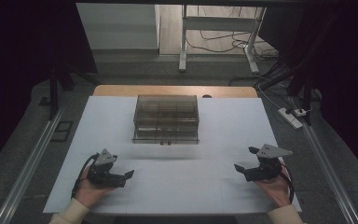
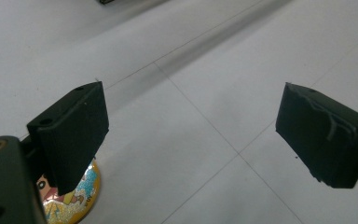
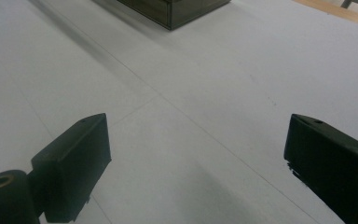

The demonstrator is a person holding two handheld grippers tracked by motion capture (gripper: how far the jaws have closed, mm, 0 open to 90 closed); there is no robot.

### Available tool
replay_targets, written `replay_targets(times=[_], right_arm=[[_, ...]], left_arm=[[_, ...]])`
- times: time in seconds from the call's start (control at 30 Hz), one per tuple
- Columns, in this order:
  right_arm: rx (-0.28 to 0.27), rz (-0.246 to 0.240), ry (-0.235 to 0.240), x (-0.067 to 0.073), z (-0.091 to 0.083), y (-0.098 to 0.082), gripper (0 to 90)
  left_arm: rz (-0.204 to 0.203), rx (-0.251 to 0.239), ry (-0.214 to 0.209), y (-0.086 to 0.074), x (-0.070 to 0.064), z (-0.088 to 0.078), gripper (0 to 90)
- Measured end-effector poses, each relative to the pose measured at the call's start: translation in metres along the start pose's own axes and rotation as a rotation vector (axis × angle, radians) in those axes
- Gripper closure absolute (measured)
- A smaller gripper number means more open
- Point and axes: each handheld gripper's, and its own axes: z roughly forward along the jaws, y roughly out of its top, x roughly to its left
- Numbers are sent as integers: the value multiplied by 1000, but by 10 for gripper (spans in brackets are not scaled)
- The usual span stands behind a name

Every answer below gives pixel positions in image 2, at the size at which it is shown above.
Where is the round cartoon print badge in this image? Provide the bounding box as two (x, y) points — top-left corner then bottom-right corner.
(36, 158), (102, 224)

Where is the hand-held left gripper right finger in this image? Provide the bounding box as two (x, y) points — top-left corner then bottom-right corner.
(275, 82), (358, 189)

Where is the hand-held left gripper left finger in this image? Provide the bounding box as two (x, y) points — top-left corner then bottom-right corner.
(26, 81), (110, 197)

